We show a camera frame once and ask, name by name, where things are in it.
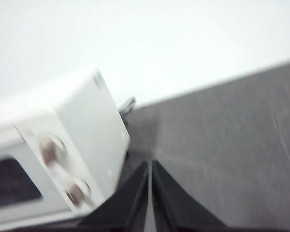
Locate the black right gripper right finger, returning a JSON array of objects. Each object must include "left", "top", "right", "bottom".
[{"left": 151, "top": 159, "right": 290, "bottom": 232}]

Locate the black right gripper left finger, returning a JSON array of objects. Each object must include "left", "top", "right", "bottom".
[{"left": 4, "top": 160, "right": 151, "bottom": 232}]

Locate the timer knob of oven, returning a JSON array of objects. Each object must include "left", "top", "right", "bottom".
[{"left": 62, "top": 175, "right": 92, "bottom": 209}]

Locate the cream white toaster oven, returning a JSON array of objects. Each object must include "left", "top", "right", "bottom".
[{"left": 0, "top": 69, "right": 131, "bottom": 226}]

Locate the temperature knob of oven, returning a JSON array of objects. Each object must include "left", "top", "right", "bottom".
[{"left": 37, "top": 131, "right": 68, "bottom": 170}]

